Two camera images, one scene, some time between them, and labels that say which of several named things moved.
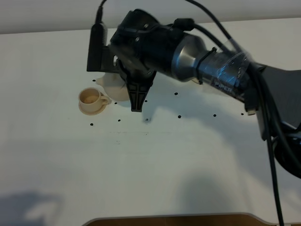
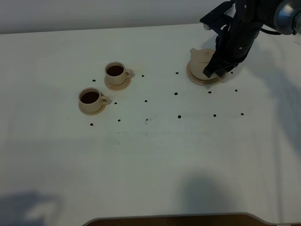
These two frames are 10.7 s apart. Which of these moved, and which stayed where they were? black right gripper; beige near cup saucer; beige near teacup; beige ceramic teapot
Moved: beige ceramic teapot; black right gripper
Stayed: beige near teacup; beige near cup saucer
